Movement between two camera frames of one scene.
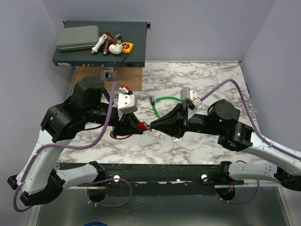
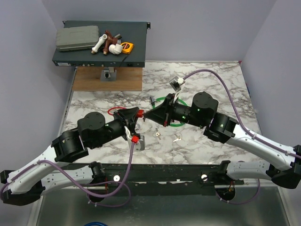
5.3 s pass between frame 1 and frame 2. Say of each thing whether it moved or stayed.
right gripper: moved
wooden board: stayed
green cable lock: stayed
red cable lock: moved
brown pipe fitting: stayed
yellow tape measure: stayed
